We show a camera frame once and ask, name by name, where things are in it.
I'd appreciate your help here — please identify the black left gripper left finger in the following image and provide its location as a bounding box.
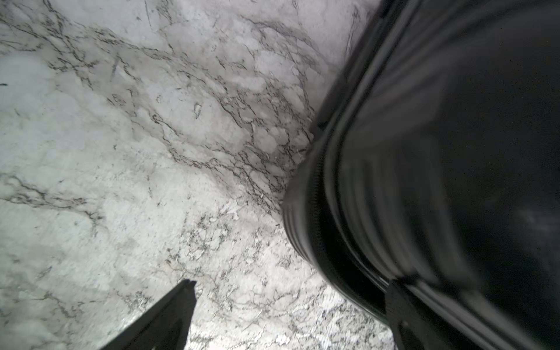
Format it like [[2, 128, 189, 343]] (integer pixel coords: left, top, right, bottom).
[[102, 279, 197, 350]]

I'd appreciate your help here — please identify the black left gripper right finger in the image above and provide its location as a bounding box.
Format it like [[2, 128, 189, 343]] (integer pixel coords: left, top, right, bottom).
[[385, 281, 477, 350]]

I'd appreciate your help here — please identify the black ribbed hard-shell suitcase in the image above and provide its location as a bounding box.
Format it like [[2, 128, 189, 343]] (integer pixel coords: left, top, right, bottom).
[[282, 1, 559, 349]]

